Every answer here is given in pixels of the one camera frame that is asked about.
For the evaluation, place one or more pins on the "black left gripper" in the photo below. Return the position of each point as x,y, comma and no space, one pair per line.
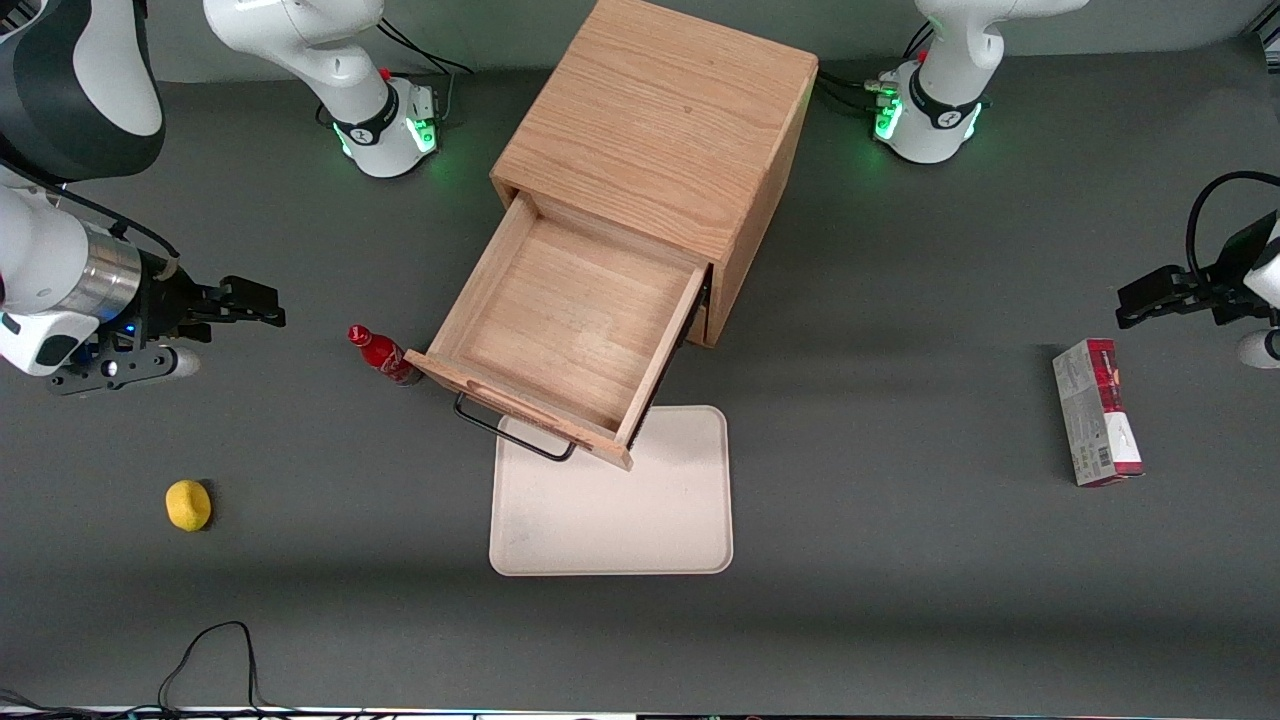
1237,264

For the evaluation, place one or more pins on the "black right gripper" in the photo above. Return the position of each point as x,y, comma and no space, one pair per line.
165,301

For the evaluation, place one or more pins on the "wooden drawer with tall front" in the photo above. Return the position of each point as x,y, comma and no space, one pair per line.
570,320

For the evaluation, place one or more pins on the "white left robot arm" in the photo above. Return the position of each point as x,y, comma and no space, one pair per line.
940,120

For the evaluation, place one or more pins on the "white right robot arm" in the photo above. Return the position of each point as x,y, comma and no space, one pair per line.
330,50

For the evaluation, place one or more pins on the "wooden drawer cabinet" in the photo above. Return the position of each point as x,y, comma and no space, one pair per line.
660,120

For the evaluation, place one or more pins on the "wooden drawer with short front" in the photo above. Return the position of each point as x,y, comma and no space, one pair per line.
700,332

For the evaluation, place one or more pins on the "grey and red carton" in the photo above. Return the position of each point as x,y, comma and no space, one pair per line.
1095,420

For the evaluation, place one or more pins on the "red cola bottle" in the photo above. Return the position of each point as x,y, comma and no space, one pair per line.
385,355

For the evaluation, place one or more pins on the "yellow lemon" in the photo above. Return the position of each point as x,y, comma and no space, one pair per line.
188,505

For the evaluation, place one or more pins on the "cream plastic tray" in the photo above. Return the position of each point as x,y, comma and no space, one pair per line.
620,520

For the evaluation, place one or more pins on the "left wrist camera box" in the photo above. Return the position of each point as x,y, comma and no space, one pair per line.
1258,352

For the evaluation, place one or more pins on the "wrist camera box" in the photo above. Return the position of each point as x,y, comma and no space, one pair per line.
120,368
1258,352

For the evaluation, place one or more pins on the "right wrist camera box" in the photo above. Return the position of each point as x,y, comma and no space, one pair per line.
120,368

